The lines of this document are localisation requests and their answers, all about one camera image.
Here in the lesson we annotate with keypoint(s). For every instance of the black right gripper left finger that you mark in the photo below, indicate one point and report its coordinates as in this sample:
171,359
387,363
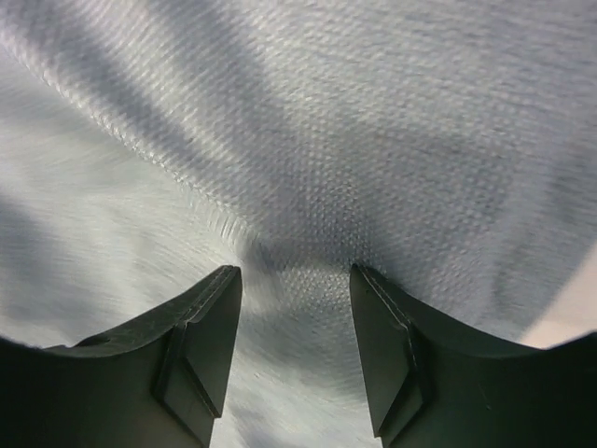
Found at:
157,380

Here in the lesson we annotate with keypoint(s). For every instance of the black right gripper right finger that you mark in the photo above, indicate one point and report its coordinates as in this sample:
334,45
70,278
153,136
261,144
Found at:
433,381

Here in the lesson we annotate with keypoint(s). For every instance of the blue-grey fabric pillowcase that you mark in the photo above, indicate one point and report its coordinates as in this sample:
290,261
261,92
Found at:
449,144

